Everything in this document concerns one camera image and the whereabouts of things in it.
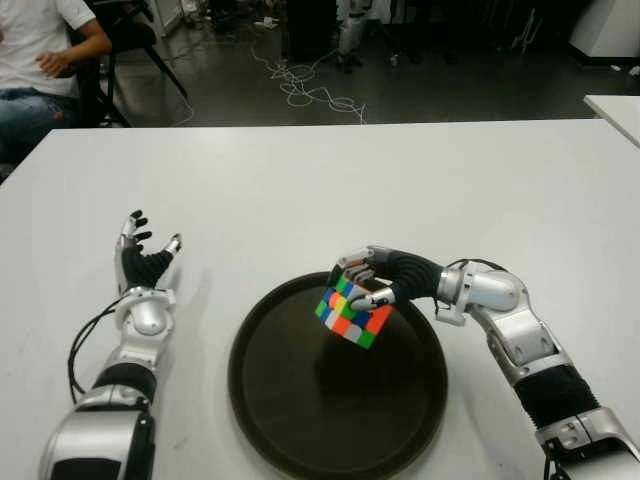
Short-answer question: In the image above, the grey folding metal stand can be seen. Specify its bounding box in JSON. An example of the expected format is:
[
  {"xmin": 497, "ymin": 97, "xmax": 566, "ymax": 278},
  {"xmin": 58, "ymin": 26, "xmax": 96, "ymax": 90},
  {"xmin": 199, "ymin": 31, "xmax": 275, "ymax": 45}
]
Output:
[{"xmin": 509, "ymin": 4, "xmax": 544, "ymax": 51}]

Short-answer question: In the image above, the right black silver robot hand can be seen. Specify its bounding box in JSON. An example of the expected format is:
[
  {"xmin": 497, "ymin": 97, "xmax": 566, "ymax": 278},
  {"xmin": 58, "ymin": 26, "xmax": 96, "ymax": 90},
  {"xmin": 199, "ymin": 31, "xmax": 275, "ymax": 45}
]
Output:
[{"xmin": 327, "ymin": 244, "xmax": 446, "ymax": 314}]

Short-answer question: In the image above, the black cabinet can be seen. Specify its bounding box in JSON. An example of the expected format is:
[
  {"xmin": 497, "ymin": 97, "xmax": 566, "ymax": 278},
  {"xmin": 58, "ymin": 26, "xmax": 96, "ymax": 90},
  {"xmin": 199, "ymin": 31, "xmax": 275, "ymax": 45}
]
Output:
[{"xmin": 284, "ymin": 0, "xmax": 344, "ymax": 61}]

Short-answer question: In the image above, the person in white shirt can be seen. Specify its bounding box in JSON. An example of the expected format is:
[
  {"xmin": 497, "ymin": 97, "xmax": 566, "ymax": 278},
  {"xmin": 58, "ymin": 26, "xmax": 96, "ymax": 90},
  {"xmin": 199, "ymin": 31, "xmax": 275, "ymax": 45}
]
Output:
[{"xmin": 0, "ymin": 0, "xmax": 114, "ymax": 166}]

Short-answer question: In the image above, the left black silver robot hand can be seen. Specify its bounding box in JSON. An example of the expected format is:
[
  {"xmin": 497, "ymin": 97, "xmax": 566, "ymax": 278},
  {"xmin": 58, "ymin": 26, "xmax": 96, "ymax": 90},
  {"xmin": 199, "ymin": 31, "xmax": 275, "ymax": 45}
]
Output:
[{"xmin": 113, "ymin": 208, "xmax": 185, "ymax": 296}]

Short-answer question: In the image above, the tangled white floor cable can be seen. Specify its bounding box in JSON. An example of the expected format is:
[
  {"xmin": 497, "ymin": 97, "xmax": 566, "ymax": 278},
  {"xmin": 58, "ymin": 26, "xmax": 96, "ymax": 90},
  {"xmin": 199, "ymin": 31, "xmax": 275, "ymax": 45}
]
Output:
[{"xmin": 249, "ymin": 47, "xmax": 369, "ymax": 126}]

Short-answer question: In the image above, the white pedestal cabinet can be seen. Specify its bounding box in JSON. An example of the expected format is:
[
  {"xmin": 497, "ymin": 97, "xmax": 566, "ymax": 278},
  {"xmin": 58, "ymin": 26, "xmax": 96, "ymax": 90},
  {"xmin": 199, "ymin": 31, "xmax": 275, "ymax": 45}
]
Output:
[{"xmin": 569, "ymin": 0, "xmax": 640, "ymax": 61}]

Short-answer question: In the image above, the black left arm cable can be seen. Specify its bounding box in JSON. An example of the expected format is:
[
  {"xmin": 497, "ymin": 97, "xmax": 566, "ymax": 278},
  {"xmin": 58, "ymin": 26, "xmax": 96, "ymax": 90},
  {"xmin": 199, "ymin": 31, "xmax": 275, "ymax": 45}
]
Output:
[{"xmin": 68, "ymin": 295, "xmax": 126, "ymax": 401}]

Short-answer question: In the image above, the multicoloured Rubik's cube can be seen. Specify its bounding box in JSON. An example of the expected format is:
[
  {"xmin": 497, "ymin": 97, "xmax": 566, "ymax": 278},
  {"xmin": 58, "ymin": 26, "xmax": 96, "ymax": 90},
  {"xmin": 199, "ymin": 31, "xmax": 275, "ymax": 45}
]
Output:
[{"xmin": 314, "ymin": 267, "xmax": 394, "ymax": 351}]

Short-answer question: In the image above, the white glass display cabinet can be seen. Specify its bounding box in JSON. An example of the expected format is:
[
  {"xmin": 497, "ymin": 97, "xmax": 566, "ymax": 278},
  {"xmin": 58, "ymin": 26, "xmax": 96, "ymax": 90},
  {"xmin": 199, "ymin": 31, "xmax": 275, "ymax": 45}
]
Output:
[{"xmin": 149, "ymin": 0, "xmax": 186, "ymax": 36}]

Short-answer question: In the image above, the black chair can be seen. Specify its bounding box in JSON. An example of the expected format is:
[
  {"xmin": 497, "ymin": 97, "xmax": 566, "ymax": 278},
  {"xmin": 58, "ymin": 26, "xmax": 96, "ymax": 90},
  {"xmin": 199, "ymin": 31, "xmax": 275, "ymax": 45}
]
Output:
[{"xmin": 69, "ymin": 0, "xmax": 194, "ymax": 129}]

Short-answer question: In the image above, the white side table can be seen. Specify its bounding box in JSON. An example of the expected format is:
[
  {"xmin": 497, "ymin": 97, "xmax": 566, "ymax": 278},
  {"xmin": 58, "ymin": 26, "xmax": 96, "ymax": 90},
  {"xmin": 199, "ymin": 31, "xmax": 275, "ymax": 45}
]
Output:
[{"xmin": 583, "ymin": 94, "xmax": 640, "ymax": 149}]

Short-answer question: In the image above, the dark brown round plate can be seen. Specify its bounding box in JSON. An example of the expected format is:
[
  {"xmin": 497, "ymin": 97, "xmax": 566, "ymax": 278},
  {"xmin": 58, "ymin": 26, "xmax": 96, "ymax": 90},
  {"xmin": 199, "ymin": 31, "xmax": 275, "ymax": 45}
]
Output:
[{"xmin": 228, "ymin": 271, "xmax": 449, "ymax": 480}]

